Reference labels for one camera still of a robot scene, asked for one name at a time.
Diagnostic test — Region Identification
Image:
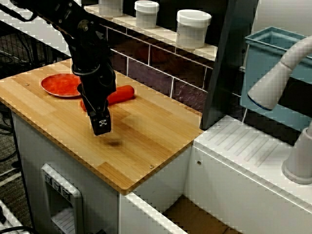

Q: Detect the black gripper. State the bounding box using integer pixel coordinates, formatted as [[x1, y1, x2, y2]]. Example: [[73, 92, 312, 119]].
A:
[[71, 52, 117, 137]]

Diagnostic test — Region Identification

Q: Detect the red sausage toy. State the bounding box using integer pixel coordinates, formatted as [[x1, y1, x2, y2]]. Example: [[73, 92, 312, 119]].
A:
[[80, 85, 136, 112]]

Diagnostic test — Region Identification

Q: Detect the red round plate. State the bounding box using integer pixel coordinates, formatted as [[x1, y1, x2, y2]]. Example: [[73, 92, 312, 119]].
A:
[[40, 73, 82, 98]]

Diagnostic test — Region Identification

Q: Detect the dark tile backsplash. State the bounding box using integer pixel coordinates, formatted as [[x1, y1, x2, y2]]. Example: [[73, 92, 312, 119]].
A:
[[97, 21, 216, 114]]

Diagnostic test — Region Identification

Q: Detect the grey dishwasher panel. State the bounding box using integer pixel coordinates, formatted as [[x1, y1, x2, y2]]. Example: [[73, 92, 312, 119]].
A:
[[40, 163, 84, 234]]

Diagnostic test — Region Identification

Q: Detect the small white lidded jar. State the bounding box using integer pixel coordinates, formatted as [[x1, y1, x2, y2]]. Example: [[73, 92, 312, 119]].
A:
[[134, 0, 160, 30]]

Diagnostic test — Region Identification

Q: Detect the large white lidded jar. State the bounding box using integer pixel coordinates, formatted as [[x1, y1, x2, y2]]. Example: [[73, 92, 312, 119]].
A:
[[175, 9, 212, 49]]

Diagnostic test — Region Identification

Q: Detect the brown cardboard sink bottom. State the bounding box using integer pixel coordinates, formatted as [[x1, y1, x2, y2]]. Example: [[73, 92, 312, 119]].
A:
[[162, 195, 236, 234]]

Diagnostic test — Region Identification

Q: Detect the blue plastic bin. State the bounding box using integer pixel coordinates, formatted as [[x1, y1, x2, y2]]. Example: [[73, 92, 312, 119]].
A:
[[239, 26, 312, 134]]

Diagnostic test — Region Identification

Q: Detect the grey toy faucet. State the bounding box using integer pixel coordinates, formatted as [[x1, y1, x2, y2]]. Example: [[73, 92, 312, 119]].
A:
[[247, 35, 312, 186]]

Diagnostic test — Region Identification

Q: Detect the black floor cable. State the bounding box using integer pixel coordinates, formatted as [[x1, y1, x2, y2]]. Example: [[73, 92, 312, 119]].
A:
[[0, 103, 19, 176]]

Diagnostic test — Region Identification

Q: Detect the black wire mesh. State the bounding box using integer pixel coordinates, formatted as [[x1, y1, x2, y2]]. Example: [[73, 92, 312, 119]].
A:
[[0, 30, 72, 68]]

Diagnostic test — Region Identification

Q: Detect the beige wall shelf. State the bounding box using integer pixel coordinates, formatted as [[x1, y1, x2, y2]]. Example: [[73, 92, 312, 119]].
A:
[[83, 4, 219, 62]]

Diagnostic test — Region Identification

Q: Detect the dark upright post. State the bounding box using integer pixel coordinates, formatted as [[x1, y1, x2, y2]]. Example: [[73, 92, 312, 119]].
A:
[[199, 0, 259, 130]]

